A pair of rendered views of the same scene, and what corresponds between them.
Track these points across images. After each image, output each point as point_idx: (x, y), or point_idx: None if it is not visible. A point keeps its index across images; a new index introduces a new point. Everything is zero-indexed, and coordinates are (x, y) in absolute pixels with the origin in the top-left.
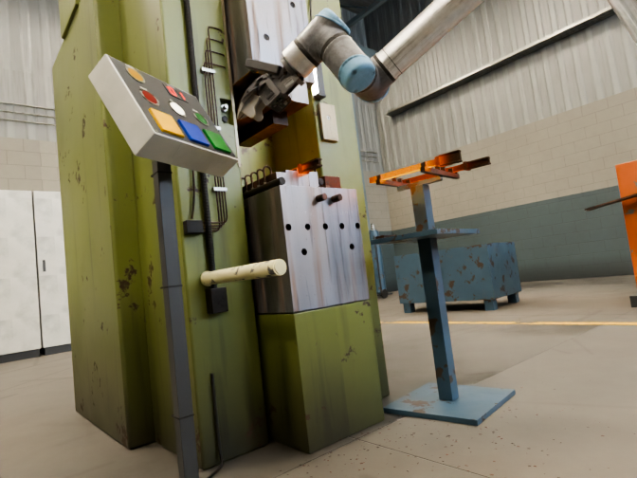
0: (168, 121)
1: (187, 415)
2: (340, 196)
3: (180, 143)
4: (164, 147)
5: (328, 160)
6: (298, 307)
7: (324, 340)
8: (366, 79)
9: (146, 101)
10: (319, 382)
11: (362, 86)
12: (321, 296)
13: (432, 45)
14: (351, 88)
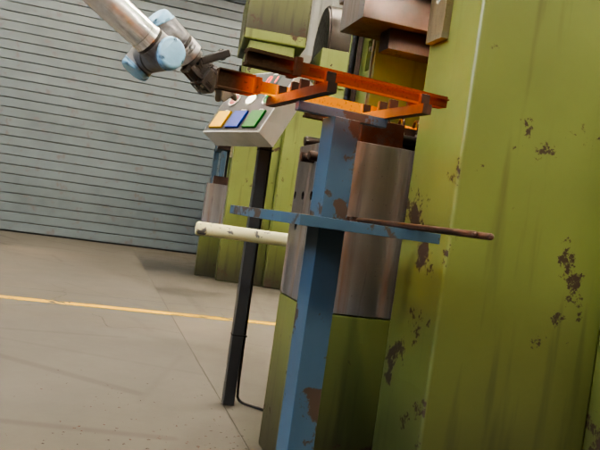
0: (220, 118)
1: (231, 333)
2: (309, 154)
3: (217, 133)
4: (216, 137)
5: (431, 79)
6: (281, 287)
7: (284, 337)
8: (132, 70)
9: (227, 105)
10: (273, 379)
11: (138, 74)
12: (292, 283)
13: (105, 19)
14: (139, 79)
